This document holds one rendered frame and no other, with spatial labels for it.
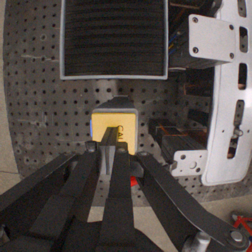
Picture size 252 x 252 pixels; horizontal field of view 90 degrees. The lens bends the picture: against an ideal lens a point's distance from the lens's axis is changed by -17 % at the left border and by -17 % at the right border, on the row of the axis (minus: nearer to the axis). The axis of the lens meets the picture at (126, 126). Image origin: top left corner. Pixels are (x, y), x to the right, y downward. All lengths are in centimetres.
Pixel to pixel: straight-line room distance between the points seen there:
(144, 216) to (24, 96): 176
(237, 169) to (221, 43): 39
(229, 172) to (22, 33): 101
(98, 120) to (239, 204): 246
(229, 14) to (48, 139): 84
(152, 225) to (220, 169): 174
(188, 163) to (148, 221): 176
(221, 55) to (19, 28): 82
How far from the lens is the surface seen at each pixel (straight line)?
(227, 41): 32
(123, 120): 20
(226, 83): 45
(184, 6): 48
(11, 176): 216
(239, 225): 251
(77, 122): 71
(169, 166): 34
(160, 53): 21
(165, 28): 21
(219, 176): 52
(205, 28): 30
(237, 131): 48
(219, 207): 235
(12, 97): 86
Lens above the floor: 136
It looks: 76 degrees down
